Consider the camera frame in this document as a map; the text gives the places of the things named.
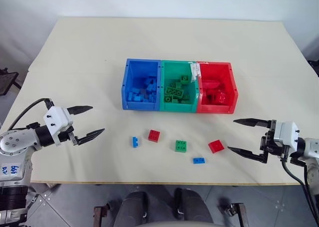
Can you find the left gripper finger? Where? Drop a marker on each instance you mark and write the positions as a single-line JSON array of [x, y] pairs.
[[89, 136], [79, 109]]

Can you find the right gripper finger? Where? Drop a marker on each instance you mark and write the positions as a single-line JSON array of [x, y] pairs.
[[251, 122], [249, 154]]

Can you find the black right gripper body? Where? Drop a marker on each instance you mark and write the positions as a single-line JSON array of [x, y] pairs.
[[267, 145]]

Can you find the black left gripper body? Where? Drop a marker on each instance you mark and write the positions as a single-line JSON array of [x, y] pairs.
[[65, 136]]

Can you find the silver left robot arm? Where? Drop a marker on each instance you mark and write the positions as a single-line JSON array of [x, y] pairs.
[[15, 142]]

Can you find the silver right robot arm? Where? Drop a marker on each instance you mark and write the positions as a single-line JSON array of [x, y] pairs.
[[310, 149]]

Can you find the red smooth-faced toy brick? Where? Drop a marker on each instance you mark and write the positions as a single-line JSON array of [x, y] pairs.
[[216, 146]]

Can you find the red studded toy brick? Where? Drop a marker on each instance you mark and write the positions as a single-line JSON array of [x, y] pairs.
[[221, 98]]

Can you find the small blue toy brick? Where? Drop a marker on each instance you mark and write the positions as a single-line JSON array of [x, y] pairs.
[[135, 142]]

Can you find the dark red toy brick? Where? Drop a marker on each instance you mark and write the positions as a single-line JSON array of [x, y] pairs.
[[211, 98]]

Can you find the flat blue toy brick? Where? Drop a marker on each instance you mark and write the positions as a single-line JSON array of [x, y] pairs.
[[199, 160]]

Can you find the red plastic bin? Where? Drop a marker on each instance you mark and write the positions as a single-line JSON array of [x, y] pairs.
[[214, 71]]

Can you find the red four-stud toy brick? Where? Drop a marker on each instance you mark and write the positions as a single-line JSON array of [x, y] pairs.
[[154, 136]]

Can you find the green four-stud toy brick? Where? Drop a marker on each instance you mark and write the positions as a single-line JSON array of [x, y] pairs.
[[181, 146]]

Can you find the blue plastic bin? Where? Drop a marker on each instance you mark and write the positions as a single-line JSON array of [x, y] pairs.
[[139, 69]]

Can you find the dark rounded shape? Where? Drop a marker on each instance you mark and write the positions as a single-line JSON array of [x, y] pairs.
[[194, 207], [132, 209]]

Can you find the white torn label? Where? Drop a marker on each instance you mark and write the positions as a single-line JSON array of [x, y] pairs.
[[194, 71]]

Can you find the black metal stand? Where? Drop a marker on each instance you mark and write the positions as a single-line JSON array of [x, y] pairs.
[[7, 81]]

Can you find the small green toy brick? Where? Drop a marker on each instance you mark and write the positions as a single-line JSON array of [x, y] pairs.
[[184, 79], [168, 98]]

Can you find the long green toy brick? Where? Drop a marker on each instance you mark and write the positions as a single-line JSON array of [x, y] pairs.
[[174, 91]]

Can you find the green plastic bin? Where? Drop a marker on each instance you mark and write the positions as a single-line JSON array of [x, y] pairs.
[[174, 69]]

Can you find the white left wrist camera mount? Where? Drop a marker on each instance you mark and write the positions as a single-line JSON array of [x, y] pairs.
[[57, 119]]

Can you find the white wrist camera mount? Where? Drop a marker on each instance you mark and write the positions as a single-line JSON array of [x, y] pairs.
[[286, 134], [57, 119]]

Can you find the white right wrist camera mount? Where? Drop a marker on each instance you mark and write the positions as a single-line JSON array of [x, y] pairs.
[[286, 134]]

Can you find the brown metal frame bar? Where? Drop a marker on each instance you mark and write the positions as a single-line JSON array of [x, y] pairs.
[[240, 214], [99, 215]]

